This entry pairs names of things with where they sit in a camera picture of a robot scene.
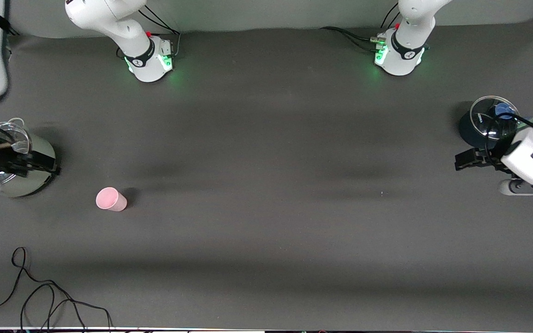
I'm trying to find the loose black cable on table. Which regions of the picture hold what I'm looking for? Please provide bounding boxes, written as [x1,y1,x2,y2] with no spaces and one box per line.
[0,247,113,332]

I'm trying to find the dark blue saucepan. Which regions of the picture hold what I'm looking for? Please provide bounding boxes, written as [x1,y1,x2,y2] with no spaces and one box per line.
[459,96,533,149]

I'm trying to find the pink plastic cup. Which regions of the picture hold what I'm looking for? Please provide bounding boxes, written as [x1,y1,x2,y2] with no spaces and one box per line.
[96,187,128,212]

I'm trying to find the black cables at right arm base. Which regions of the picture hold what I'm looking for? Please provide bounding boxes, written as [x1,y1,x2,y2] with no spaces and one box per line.
[137,4,182,59]

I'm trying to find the glass lid with blue knob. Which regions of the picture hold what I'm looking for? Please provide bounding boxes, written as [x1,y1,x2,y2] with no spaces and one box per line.
[470,96,521,140]

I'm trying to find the pale green cooking pot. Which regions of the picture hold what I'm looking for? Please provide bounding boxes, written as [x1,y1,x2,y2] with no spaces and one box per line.
[0,118,58,200]

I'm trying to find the black cables at arm base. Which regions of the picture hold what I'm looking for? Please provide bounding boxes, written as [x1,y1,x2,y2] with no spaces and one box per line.
[137,4,182,59]
[321,25,384,52]

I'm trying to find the black cables at left arm base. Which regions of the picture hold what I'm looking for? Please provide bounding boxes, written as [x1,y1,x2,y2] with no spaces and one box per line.
[321,25,384,52]

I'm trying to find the glass lid with beige knob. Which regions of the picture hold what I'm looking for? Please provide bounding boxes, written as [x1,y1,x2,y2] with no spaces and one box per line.
[0,121,32,185]

